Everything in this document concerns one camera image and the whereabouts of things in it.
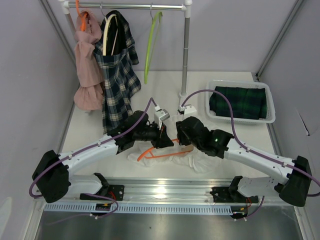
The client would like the navy plaid skirt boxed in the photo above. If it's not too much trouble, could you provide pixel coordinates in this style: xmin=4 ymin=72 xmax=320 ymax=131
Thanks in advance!
xmin=93 ymin=10 xmax=142 ymax=134

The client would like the right black mount plate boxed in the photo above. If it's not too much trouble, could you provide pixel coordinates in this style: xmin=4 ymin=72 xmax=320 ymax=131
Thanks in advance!
xmin=209 ymin=186 xmax=259 ymax=204

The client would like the left black mount plate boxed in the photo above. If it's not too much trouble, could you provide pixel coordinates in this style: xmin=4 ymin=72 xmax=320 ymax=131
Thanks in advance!
xmin=79 ymin=184 xmax=125 ymax=201

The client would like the green plaid skirt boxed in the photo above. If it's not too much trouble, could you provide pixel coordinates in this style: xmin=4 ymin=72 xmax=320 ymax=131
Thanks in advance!
xmin=209 ymin=86 xmax=267 ymax=120

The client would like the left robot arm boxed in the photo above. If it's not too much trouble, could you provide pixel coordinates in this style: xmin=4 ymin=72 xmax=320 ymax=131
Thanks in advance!
xmin=32 ymin=108 xmax=174 ymax=204

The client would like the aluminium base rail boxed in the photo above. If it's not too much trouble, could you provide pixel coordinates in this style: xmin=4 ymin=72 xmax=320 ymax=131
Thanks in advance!
xmin=37 ymin=176 xmax=307 ymax=206

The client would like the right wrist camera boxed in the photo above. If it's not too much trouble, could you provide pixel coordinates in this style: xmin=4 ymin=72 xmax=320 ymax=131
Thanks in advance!
xmin=178 ymin=104 xmax=197 ymax=117

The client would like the orange hanger with pink skirt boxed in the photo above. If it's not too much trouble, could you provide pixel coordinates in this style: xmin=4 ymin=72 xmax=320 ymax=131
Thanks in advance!
xmin=75 ymin=0 xmax=89 ymax=32

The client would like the green plastic hanger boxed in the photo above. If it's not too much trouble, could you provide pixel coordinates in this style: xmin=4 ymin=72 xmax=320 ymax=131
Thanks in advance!
xmin=144 ymin=11 xmax=163 ymax=85

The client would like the metal clothes rack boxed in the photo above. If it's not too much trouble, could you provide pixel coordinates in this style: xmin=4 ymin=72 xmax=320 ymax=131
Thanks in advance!
xmin=58 ymin=0 xmax=193 ymax=101

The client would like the purple cable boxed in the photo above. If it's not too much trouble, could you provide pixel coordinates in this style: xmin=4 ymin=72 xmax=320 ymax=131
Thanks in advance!
xmin=181 ymin=89 xmax=320 ymax=196
xmin=29 ymin=97 xmax=161 ymax=200

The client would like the orange plastic hanger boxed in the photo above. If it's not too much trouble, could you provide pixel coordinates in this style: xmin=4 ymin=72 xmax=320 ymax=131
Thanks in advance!
xmin=137 ymin=138 xmax=190 ymax=162

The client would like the white ruffled skirt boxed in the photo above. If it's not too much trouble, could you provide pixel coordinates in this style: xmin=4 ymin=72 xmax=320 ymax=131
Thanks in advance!
xmin=127 ymin=115 xmax=222 ymax=174

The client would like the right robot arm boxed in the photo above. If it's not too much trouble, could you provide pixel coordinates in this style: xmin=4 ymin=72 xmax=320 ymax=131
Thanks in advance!
xmin=175 ymin=116 xmax=312 ymax=207

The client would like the slotted cable duct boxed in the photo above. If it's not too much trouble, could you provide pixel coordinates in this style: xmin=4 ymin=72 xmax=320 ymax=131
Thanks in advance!
xmin=44 ymin=202 xmax=233 ymax=216

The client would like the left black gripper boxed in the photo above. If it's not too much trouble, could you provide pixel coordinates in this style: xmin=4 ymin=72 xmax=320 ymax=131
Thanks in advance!
xmin=133 ymin=120 xmax=174 ymax=150

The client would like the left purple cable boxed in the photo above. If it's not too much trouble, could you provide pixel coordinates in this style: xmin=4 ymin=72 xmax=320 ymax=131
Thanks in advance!
xmin=29 ymin=97 xmax=161 ymax=200

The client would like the black mount plate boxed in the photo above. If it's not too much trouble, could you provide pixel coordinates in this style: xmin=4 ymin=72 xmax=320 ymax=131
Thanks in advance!
xmin=79 ymin=184 xmax=125 ymax=201
xmin=209 ymin=186 xmax=259 ymax=204

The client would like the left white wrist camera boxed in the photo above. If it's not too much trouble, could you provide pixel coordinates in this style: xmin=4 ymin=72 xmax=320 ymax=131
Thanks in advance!
xmin=153 ymin=106 xmax=170 ymax=129

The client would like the pink skirt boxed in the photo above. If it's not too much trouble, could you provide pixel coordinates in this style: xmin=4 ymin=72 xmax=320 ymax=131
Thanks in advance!
xmin=73 ymin=10 xmax=104 ymax=111

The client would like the white plastic basket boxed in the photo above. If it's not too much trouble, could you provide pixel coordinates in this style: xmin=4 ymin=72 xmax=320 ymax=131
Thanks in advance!
xmin=205 ymin=80 xmax=276 ymax=124

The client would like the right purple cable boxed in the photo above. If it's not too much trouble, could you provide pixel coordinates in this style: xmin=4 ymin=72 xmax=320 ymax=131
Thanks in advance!
xmin=181 ymin=89 xmax=320 ymax=196

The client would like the cream plastic hanger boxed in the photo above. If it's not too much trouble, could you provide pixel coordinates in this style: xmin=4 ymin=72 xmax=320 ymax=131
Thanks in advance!
xmin=102 ymin=13 xmax=122 ymax=57

